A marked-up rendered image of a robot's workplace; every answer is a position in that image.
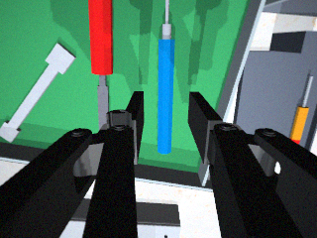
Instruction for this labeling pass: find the dark grey drawer chest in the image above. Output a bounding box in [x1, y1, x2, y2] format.
[0, 0, 286, 192]

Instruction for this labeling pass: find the blue-handled tool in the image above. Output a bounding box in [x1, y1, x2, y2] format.
[158, 0, 175, 154]

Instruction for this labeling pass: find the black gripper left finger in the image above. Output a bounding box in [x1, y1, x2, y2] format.
[0, 91, 145, 238]

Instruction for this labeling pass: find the orange-handled screwdriver with red end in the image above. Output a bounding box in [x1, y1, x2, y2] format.
[290, 76, 313, 144]

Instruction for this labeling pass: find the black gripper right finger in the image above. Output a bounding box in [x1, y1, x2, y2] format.
[187, 91, 317, 238]

